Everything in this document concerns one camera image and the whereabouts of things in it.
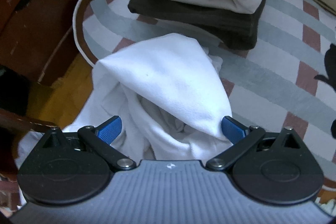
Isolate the folded dark garment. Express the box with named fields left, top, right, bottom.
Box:
left=128, top=0, right=268, bottom=51

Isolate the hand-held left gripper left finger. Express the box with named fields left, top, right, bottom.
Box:
left=39, top=116, right=137, bottom=171

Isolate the brown wooden cabinet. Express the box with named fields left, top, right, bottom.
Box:
left=0, top=0, right=96, bottom=86

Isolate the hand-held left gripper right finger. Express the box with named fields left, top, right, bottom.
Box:
left=205, top=116, right=303, bottom=171

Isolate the white t-shirt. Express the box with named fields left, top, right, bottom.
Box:
left=14, top=33, right=234, bottom=210

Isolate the black object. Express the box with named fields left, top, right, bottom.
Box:
left=0, top=65, right=30, bottom=115

